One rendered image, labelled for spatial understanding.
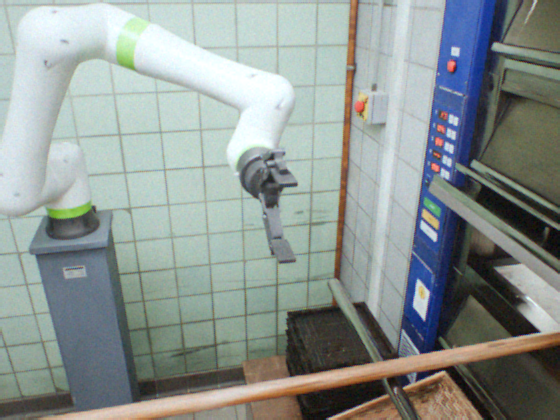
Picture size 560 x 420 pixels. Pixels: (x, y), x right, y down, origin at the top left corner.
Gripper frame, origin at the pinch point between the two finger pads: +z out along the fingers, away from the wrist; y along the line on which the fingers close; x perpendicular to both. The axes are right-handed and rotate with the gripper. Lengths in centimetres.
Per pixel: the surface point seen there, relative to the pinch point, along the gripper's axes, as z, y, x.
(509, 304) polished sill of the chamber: -8, 31, -55
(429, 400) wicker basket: -21, 74, -49
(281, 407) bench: -43, 91, -10
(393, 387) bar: 8.8, 31.5, -18.4
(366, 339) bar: -4.6, 31.4, -18.5
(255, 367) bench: -63, 91, -4
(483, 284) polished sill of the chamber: -18, 32, -55
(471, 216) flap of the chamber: -8.4, 7.2, -40.5
